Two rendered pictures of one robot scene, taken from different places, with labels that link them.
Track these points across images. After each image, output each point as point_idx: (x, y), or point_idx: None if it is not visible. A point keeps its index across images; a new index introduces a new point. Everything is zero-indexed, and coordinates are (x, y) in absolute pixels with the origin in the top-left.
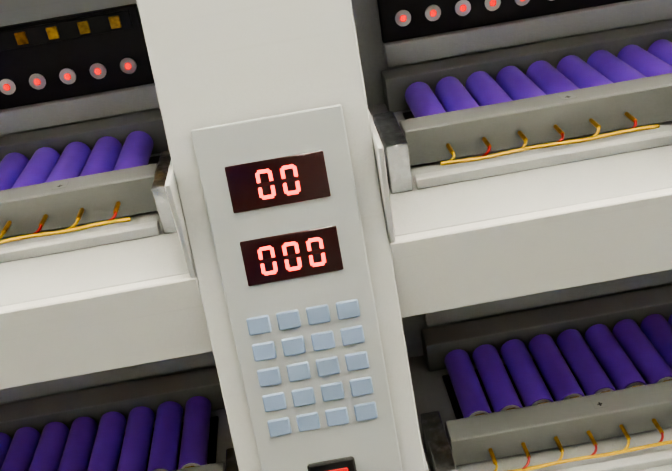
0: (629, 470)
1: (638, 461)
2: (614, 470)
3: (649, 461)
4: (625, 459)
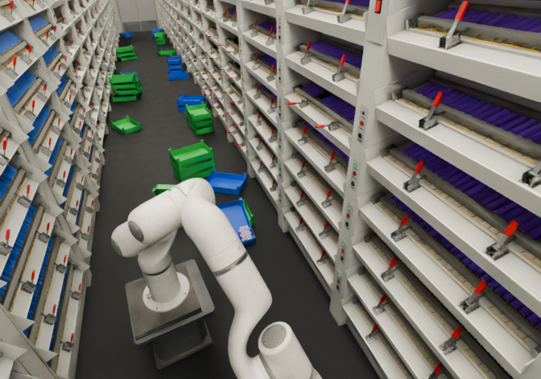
0: (438, 36)
1: (440, 35)
2: (435, 35)
3: (442, 35)
4: (439, 34)
